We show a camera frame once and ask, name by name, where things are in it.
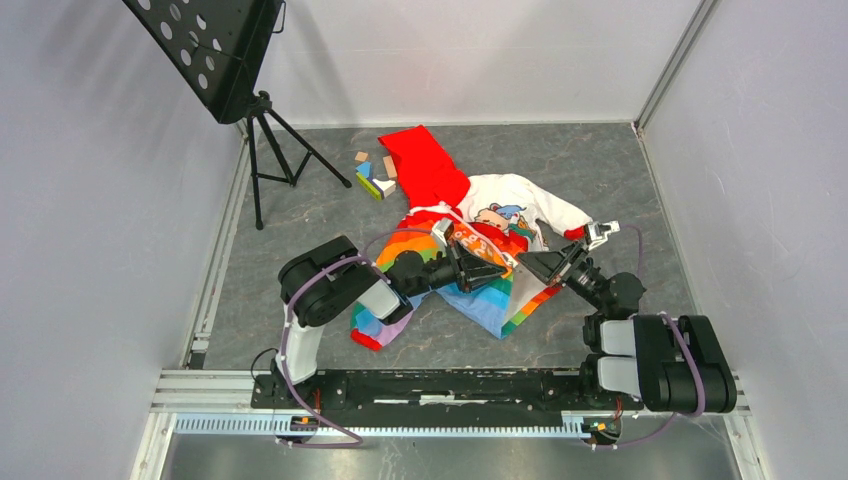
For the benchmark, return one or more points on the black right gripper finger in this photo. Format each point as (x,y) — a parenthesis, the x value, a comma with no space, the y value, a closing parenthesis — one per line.
(569,253)
(543,265)

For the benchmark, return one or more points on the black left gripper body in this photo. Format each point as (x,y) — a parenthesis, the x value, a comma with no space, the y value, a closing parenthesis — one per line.
(440,273)

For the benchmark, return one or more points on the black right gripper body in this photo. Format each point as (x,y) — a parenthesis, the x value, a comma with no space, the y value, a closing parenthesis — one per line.
(583,278)

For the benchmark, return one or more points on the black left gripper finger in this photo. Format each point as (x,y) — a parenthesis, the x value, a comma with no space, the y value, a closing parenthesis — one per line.
(468,261)
(476,277)

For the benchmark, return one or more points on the rainbow and white kids jacket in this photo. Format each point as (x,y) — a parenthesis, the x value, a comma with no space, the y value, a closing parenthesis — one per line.
(496,216)

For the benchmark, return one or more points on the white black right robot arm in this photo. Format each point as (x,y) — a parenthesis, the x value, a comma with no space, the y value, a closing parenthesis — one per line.
(669,364)

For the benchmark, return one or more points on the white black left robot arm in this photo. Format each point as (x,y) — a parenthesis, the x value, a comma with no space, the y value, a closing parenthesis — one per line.
(320,284)

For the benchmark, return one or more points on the beige wooden block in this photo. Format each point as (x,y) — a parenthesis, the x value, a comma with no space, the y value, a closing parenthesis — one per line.
(384,187)

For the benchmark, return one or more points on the green yellow wooden block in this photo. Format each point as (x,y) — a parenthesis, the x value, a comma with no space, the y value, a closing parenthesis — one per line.
(370,186)

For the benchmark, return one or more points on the long wooden block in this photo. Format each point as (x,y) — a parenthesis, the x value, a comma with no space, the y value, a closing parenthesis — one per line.
(390,168)

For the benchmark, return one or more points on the blue wooden block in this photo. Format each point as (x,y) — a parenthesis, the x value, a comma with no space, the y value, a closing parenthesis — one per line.
(365,170)

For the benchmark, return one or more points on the black perforated music stand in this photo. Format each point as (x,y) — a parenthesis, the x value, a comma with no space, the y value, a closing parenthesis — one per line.
(218,48)

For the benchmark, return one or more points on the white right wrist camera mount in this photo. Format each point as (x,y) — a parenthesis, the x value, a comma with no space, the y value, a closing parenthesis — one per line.
(598,233)

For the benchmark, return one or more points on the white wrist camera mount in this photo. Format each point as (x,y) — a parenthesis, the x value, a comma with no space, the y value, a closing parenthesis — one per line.
(598,233)
(442,231)

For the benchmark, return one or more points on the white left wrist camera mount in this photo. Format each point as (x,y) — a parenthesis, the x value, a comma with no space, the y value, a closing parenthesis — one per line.
(442,231)

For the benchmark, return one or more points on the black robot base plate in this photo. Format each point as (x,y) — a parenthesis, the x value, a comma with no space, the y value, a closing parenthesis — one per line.
(457,398)

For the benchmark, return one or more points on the corner aluminium wall profile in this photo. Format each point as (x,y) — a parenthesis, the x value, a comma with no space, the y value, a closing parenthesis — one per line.
(675,62)

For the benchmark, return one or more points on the aluminium frame rail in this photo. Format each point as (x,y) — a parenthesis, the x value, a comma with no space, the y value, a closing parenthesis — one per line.
(218,401)

